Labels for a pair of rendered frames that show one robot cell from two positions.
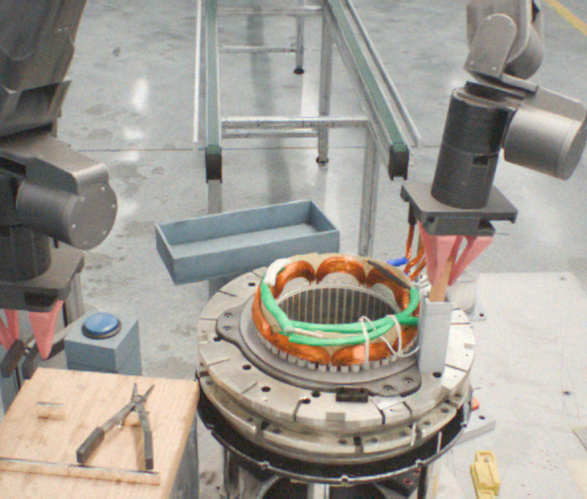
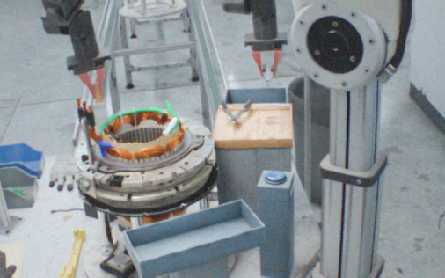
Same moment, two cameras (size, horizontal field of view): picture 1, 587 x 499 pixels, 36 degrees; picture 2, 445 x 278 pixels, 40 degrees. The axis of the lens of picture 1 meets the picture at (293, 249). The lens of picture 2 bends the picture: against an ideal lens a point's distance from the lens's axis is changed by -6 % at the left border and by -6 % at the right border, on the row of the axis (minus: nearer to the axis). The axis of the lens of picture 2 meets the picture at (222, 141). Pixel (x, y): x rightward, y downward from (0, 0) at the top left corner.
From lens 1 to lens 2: 217 cm
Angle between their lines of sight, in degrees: 123
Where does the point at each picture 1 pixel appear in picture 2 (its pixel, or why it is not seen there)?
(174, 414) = (219, 128)
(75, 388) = (267, 133)
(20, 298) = not seen: hidden behind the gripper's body
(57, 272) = (250, 36)
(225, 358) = (198, 129)
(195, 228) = (235, 240)
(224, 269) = (209, 221)
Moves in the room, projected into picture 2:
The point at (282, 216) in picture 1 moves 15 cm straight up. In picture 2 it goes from (165, 262) to (155, 193)
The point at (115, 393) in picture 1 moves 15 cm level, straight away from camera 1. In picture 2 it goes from (248, 133) to (267, 162)
